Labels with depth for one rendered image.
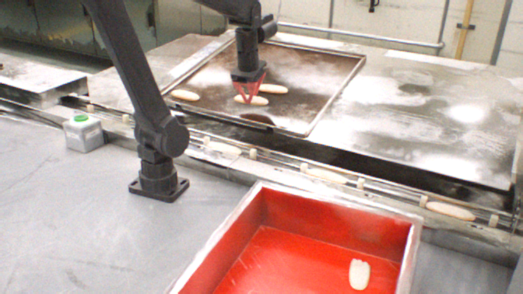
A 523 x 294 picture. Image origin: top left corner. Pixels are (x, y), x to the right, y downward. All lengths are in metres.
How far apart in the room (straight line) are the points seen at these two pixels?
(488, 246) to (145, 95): 0.72
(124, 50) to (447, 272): 0.73
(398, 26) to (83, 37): 2.96
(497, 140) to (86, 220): 0.98
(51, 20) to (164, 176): 3.93
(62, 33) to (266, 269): 4.16
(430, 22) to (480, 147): 3.56
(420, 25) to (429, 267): 3.95
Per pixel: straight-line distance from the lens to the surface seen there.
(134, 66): 0.93
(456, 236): 0.97
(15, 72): 1.69
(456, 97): 1.42
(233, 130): 1.37
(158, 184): 1.06
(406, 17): 4.76
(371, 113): 1.30
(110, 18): 0.88
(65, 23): 4.76
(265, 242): 0.93
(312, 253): 0.91
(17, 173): 1.27
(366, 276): 0.87
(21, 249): 1.01
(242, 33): 1.18
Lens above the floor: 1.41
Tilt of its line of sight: 28 degrees down
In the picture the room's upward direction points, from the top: 2 degrees clockwise
